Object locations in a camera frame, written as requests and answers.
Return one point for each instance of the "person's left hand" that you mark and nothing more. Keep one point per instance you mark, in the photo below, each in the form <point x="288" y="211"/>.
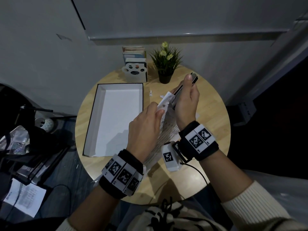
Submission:
<point x="142" y="134"/>

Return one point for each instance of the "person's right hand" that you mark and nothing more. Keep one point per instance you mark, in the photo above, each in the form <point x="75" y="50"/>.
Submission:
<point x="186" y="105"/>

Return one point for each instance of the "person's right thumb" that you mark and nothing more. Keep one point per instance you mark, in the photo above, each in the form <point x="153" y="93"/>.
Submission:
<point x="187" y="82"/>

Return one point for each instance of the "person's left thumb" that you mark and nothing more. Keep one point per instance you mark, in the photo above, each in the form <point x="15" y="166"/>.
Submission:
<point x="160" y="114"/>

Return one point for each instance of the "black stapler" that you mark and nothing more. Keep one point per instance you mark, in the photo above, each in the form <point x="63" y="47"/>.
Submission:
<point x="194" y="78"/>

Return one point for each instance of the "white printed paper sheet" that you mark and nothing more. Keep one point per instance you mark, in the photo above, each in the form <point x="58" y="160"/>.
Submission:
<point x="166" y="132"/>

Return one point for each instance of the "person's left forearm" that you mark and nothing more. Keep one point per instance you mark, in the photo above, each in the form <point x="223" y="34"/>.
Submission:
<point x="93" y="211"/>

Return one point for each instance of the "person's right forearm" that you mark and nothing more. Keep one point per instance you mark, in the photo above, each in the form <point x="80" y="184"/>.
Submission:
<point x="231" y="185"/>

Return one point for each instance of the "potted green plant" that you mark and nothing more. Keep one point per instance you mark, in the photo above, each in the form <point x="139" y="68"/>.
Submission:
<point x="166" y="62"/>

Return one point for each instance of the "grey roller blind bar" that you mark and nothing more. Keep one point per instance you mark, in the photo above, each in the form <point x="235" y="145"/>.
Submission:
<point x="182" y="38"/>

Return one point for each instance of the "white shallow box lid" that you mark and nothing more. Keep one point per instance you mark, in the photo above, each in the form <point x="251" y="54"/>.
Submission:
<point x="115" y="117"/>

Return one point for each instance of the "black marker wristband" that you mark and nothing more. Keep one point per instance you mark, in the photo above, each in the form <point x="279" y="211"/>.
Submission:
<point x="122" y="174"/>
<point x="198" y="140"/>

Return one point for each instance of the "white paw print holder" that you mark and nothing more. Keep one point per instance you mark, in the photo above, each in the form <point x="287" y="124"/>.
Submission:
<point x="134" y="72"/>

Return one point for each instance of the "books in holder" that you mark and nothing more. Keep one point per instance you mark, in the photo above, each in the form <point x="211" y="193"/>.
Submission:
<point x="133" y="53"/>

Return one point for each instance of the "white power adapter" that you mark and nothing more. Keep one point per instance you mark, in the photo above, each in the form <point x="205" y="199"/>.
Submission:
<point x="246" y="113"/>

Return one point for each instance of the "striped white black garment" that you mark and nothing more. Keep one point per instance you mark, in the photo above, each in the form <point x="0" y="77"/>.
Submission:
<point x="178" y="217"/>

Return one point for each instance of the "white patterned cup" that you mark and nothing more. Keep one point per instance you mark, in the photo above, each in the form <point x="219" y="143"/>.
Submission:
<point x="45" y="123"/>

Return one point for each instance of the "black stand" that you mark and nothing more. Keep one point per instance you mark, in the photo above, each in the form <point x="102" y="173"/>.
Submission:
<point x="31" y="111"/>

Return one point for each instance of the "stack of dark books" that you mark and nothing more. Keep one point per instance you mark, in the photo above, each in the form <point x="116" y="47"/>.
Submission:
<point x="38" y="165"/>

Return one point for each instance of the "clear plastic bag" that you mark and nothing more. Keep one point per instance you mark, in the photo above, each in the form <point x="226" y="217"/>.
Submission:
<point x="16" y="140"/>

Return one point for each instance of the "white printed floor paper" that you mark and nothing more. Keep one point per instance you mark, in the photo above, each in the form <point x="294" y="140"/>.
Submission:
<point x="25" y="197"/>

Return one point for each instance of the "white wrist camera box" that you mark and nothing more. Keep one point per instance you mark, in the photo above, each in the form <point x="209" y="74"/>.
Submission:
<point x="169" y="157"/>

